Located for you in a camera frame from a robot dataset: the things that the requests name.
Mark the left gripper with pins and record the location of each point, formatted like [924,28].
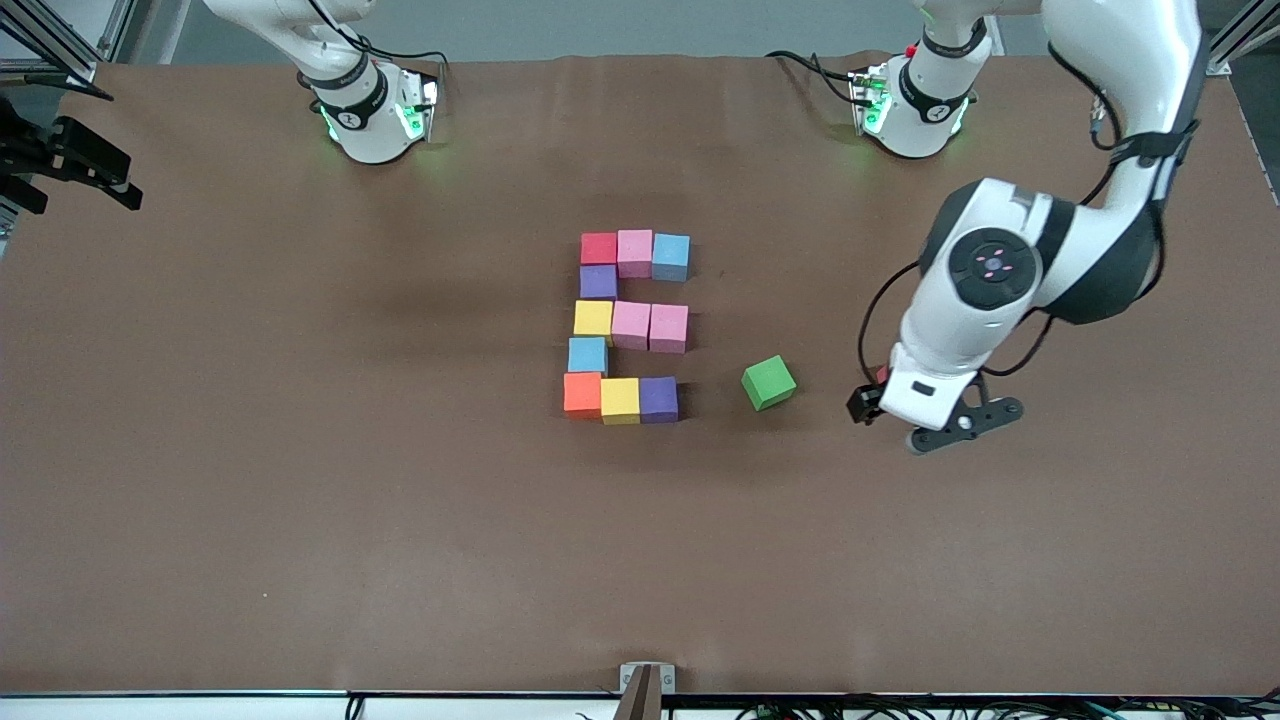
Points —
[864,402]

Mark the purple foam cube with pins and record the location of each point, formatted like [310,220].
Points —
[598,282]
[658,398]

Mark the pink foam cube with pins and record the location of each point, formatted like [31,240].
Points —
[669,328]
[631,324]
[635,252]

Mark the blue foam cube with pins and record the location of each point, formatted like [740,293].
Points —
[587,355]
[671,257]

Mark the yellow foam cube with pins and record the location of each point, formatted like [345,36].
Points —
[620,400]
[593,320]

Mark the orange foam cube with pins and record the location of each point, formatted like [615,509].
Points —
[582,394]

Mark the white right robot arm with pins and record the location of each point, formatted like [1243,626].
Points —
[360,100]

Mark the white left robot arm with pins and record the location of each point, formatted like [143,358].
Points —
[1000,280]

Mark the green foam cube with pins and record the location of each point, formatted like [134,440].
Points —
[768,382]

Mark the brown table mat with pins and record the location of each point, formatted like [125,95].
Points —
[300,560]

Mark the aluminium frame post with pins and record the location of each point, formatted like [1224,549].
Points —
[60,50]
[1225,50]

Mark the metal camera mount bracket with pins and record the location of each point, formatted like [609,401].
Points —
[645,690]

